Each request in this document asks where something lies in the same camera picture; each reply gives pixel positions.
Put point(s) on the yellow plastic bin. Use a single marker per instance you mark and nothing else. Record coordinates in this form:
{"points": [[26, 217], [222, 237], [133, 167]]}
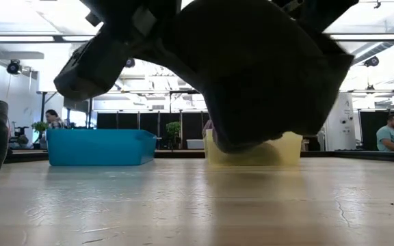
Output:
{"points": [[286, 153]]}

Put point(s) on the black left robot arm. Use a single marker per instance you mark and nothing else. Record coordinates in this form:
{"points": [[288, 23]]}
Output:
{"points": [[121, 10]]}

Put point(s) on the dark grey cap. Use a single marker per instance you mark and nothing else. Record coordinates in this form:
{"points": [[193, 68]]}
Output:
{"points": [[258, 85]]}

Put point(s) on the teal plastic bin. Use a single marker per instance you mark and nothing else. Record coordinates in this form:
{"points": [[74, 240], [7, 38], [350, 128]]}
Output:
{"points": [[98, 147]]}

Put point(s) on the white pillar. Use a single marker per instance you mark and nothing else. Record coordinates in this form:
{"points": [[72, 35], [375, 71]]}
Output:
{"points": [[340, 123]]}

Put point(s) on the white storage box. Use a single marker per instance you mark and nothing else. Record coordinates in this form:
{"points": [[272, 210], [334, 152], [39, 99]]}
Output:
{"points": [[195, 143]]}

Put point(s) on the black partition panel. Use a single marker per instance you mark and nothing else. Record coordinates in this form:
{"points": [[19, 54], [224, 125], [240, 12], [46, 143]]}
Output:
{"points": [[368, 126]]}

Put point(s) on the person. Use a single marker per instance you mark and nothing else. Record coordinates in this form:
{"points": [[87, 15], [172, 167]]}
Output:
{"points": [[54, 120], [392, 136]]}

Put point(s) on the green background potted plant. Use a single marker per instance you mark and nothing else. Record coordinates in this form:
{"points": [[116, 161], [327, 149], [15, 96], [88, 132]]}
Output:
{"points": [[39, 127]]}

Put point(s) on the green background tree plant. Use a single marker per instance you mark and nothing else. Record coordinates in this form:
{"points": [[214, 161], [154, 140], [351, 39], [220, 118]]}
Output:
{"points": [[173, 130]]}

